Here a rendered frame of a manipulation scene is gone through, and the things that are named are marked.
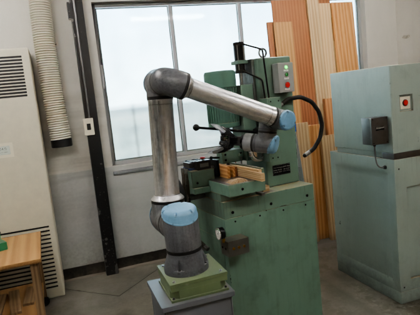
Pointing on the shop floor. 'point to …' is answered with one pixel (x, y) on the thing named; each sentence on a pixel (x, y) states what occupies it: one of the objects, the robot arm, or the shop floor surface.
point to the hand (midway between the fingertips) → (209, 138)
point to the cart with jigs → (13, 253)
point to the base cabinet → (270, 260)
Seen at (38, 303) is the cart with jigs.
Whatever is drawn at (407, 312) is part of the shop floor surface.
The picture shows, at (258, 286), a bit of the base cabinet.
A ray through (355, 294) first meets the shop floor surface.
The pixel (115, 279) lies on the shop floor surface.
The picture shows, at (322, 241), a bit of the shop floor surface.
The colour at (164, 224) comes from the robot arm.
